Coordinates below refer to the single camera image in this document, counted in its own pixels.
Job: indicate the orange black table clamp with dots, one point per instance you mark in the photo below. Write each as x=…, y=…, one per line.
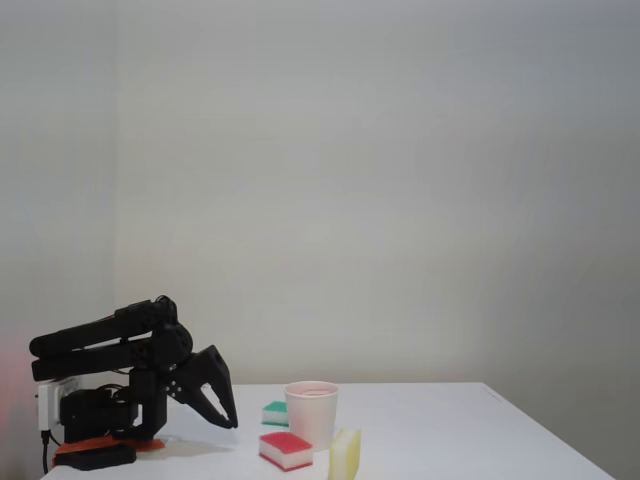
x=95, y=454

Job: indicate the white paper cup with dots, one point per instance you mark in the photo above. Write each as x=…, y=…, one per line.
x=311, y=417

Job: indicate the white plastic adapter box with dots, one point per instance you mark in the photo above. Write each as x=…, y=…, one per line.
x=49, y=400

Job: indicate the yellow white sponge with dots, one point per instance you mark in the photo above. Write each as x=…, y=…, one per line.
x=345, y=452

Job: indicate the red white sponge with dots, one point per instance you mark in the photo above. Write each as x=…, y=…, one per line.
x=285, y=450

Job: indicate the green white sponge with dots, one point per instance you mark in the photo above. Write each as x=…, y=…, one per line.
x=275, y=412

